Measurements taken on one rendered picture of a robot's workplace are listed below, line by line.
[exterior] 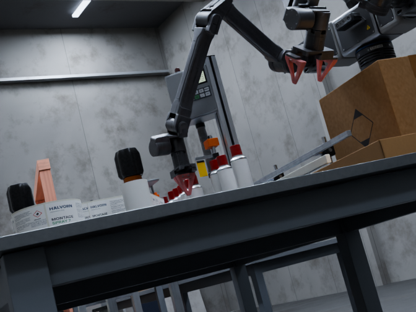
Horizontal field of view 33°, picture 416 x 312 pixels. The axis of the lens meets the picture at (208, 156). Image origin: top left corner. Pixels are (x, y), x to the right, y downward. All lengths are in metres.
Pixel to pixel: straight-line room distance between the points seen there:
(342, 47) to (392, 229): 9.16
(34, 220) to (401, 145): 1.06
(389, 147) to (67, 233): 0.62
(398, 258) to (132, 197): 9.74
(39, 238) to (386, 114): 1.02
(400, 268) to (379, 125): 10.00
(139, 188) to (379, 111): 0.81
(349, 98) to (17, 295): 1.13
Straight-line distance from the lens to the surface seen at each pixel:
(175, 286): 3.46
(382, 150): 1.31
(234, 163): 2.11
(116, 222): 1.04
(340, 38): 2.64
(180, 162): 2.39
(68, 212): 1.98
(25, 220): 1.99
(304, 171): 1.72
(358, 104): 1.85
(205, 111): 2.52
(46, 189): 6.65
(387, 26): 2.49
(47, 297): 1.04
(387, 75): 1.77
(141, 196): 2.18
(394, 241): 11.71
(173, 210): 1.07
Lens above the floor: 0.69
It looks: 10 degrees up
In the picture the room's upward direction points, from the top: 15 degrees counter-clockwise
